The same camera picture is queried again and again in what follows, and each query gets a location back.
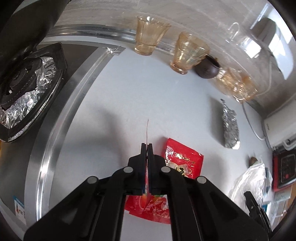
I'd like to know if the amber glass cup leftmost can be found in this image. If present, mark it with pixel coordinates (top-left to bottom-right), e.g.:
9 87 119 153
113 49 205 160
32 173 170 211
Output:
134 15 171 56

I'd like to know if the red black blender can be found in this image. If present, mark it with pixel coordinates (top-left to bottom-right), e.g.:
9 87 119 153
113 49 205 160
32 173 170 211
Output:
273 149 296 192

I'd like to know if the brown walnut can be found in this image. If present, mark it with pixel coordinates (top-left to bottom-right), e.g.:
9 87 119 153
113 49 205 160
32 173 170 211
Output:
248 157 259 167

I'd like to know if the gas stove with foil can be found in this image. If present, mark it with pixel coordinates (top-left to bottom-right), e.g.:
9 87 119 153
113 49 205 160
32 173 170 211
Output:
1 43 67 142

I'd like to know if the blue white milk carton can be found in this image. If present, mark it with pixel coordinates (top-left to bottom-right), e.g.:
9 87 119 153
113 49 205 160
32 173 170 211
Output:
263 167 274 204

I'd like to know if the white power cable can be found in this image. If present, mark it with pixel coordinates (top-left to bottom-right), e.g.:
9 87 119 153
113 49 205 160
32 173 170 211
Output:
240 53 273 141

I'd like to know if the black wok with lid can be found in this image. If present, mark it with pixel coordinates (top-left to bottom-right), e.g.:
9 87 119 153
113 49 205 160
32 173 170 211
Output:
1 1 69 66

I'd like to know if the amber glass cup rightmost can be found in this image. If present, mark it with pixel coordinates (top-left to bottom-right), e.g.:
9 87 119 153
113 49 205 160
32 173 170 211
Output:
233 75 258 101

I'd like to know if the clear plastic bag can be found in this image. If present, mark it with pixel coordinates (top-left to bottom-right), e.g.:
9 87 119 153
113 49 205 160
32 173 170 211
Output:
228 162 266 213

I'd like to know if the white electric kettle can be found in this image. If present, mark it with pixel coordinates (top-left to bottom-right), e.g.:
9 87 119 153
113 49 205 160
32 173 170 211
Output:
263 99 296 151

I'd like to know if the white wall socket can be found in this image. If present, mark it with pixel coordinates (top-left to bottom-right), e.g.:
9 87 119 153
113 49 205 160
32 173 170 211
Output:
245 17 292 79

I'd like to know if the crumpled aluminium foil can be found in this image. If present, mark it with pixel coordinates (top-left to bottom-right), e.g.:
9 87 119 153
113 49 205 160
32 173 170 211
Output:
220 99 240 150

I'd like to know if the amber glass cup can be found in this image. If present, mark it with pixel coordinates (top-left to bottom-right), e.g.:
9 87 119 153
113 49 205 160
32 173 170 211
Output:
214 67 242 96
134 15 171 56
170 32 210 74
233 75 258 101

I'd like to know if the red snack wrapper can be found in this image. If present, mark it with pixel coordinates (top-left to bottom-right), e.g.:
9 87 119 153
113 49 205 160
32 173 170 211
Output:
125 138 204 224

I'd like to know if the dark brown small pot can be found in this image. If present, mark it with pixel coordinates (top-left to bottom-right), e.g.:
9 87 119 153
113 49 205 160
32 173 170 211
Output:
194 55 220 79

